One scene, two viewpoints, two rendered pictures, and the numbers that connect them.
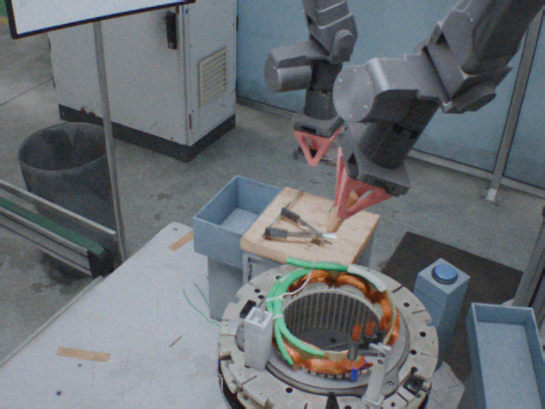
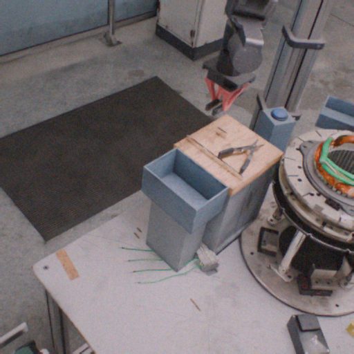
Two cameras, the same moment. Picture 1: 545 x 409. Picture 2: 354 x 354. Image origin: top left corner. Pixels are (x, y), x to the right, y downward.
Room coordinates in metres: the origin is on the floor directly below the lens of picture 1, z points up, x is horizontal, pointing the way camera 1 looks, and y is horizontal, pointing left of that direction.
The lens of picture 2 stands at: (0.83, 0.79, 1.81)
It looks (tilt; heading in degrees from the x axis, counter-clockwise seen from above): 45 degrees down; 282
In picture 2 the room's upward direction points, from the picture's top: 10 degrees clockwise
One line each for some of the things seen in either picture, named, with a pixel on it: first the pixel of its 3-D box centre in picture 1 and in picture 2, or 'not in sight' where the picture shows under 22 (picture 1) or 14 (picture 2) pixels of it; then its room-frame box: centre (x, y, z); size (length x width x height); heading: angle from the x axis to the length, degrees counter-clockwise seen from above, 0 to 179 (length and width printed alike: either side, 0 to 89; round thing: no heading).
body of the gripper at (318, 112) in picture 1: (321, 102); (231, 61); (0.95, -0.08, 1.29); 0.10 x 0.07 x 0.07; 156
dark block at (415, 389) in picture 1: (413, 384); not in sight; (0.53, -0.20, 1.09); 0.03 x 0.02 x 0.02; 145
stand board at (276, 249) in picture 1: (312, 231); (228, 152); (0.91, -0.08, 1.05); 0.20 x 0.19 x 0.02; 65
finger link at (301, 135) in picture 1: (317, 139); (225, 90); (0.95, -0.07, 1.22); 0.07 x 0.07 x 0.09; 66
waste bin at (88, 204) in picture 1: (75, 204); not in sight; (2.00, 0.81, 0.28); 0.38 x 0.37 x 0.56; 152
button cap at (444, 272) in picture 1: (444, 272); (279, 113); (0.82, -0.31, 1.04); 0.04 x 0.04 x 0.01
